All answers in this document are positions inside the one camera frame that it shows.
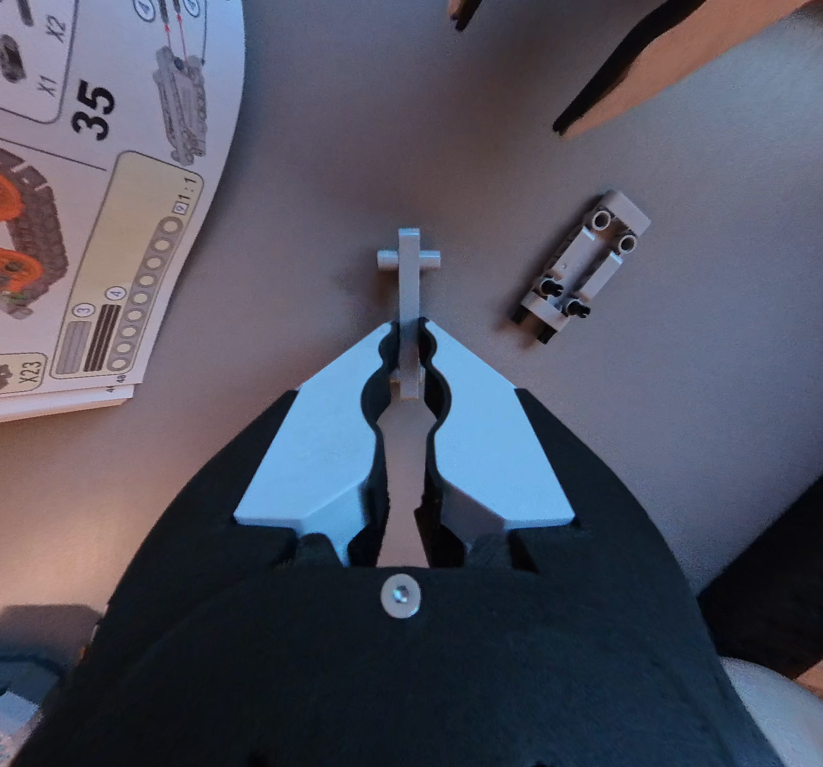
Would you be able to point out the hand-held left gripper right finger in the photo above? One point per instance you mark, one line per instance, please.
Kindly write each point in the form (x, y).
(501, 458)

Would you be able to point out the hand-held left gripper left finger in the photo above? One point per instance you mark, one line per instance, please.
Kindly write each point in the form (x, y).
(308, 458)

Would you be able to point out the grey lever brick piece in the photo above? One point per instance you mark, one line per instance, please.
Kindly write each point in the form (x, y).
(408, 278)

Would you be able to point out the printed instruction booklet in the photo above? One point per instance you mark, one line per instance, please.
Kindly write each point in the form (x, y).
(128, 201)

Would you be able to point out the grey desk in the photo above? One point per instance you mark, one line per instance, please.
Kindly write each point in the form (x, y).
(321, 137)

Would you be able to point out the grey brick frame black pins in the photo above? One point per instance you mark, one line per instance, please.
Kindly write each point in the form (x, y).
(582, 265)

